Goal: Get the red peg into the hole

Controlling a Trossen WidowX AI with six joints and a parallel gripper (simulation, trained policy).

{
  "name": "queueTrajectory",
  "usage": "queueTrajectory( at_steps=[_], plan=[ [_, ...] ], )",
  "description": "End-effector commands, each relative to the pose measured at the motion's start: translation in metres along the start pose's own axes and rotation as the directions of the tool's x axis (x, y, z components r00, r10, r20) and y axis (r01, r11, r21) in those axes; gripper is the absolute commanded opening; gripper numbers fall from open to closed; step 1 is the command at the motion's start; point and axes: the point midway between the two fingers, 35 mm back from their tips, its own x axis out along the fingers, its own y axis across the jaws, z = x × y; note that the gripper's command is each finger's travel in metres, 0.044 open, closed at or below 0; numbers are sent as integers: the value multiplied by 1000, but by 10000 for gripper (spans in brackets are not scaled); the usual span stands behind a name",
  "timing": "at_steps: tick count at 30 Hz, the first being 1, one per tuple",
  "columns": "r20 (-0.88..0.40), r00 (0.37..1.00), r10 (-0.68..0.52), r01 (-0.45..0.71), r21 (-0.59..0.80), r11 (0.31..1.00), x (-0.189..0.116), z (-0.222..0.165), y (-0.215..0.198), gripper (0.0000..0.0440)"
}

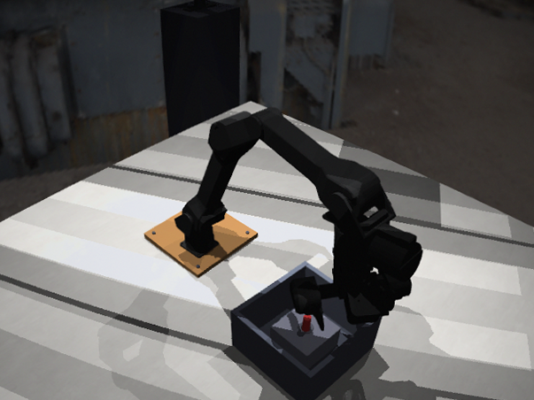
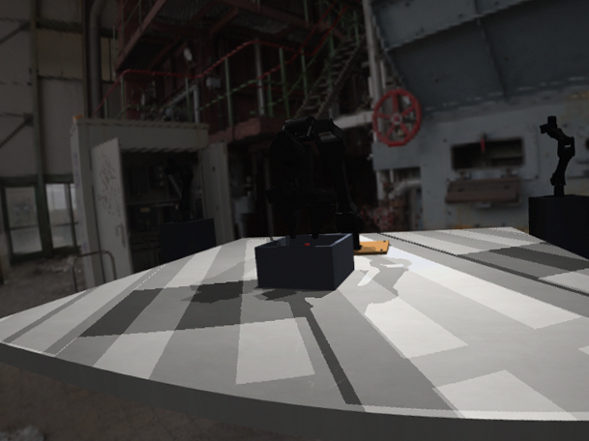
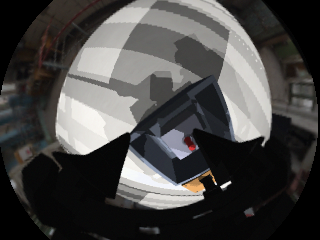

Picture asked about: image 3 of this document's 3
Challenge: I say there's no dark red peg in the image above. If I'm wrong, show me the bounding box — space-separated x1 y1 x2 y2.
184 136 195 151

